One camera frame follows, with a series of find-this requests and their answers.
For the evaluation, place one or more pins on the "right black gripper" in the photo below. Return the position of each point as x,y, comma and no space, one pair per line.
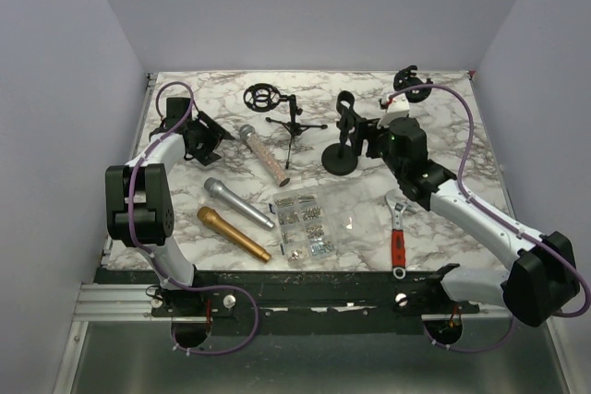
367,129

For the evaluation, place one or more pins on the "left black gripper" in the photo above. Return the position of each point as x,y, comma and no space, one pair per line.
214,135

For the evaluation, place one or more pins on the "black round-base clip stand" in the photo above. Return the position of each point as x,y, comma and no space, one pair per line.
340,158

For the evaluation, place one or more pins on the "cork-handle silver-head microphone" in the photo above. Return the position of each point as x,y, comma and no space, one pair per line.
250,137

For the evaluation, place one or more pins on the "grey microphone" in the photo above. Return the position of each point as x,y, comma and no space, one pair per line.
218,190

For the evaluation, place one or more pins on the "black round-base shock-mount stand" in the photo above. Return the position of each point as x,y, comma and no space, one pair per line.
407,79

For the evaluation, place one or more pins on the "gold microphone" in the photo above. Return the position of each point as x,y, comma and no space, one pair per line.
212,220

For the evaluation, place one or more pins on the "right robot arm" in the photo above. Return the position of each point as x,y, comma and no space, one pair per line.
539,276

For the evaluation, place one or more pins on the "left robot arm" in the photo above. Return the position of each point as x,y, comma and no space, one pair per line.
139,206

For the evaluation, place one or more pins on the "clear plastic screw box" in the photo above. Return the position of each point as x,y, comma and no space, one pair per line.
305,227

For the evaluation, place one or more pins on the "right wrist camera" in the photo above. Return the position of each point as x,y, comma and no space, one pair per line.
394,106

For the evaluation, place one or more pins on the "red-handled adjustable wrench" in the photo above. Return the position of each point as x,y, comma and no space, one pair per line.
397,209

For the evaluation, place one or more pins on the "black front mounting rail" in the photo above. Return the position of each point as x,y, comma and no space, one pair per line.
293,303

